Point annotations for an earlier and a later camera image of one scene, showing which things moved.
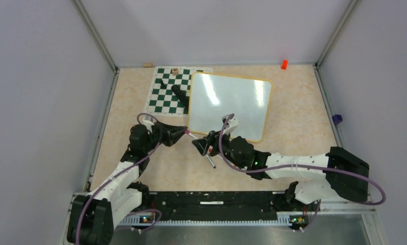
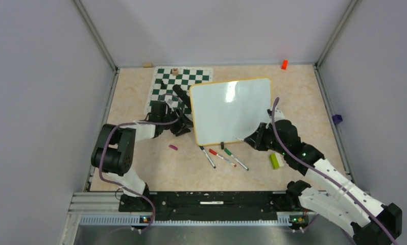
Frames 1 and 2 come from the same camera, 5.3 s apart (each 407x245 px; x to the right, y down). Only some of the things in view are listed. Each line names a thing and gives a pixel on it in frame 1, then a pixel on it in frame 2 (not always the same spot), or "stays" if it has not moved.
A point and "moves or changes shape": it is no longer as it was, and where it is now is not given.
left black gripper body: (160, 135) → (172, 116)
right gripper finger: (201, 144) → (254, 140)
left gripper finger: (175, 130) → (185, 120)
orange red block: (284, 65) stays
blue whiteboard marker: (211, 161) stays
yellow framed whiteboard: (213, 96) moves or changes shape
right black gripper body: (225, 142) → (269, 142)
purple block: (337, 119) stays
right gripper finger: (212, 135) → (262, 129)
